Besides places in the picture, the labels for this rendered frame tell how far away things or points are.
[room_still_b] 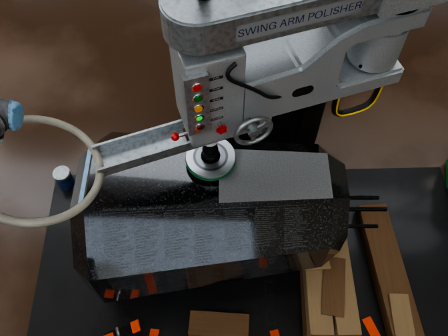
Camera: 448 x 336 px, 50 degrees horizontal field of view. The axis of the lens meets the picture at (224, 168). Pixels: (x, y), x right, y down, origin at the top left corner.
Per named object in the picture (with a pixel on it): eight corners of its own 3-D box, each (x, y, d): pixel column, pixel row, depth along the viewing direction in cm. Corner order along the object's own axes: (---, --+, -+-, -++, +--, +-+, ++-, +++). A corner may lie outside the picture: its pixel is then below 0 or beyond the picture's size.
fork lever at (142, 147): (256, 97, 199) (257, 89, 195) (274, 133, 189) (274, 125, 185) (93, 145, 190) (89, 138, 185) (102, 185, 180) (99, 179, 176)
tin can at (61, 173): (78, 181, 296) (73, 169, 285) (68, 193, 292) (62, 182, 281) (65, 173, 299) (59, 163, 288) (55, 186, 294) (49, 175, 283)
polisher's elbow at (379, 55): (335, 51, 187) (346, 10, 170) (373, 33, 192) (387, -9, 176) (367, 82, 178) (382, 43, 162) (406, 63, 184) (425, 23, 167)
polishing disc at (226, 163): (202, 187, 199) (202, 185, 198) (177, 151, 209) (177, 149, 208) (245, 163, 205) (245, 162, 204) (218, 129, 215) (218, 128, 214)
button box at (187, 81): (209, 125, 170) (206, 69, 146) (211, 131, 169) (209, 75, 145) (187, 131, 169) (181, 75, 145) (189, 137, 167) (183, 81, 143)
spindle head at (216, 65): (261, 87, 197) (270, -3, 159) (281, 128, 186) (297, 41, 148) (177, 109, 191) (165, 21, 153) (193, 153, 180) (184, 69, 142)
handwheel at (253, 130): (263, 121, 184) (265, 95, 172) (272, 141, 179) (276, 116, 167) (226, 131, 182) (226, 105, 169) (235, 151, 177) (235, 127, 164)
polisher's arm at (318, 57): (369, 66, 208) (405, -34, 166) (395, 105, 197) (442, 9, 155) (207, 109, 196) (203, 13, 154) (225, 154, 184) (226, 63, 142)
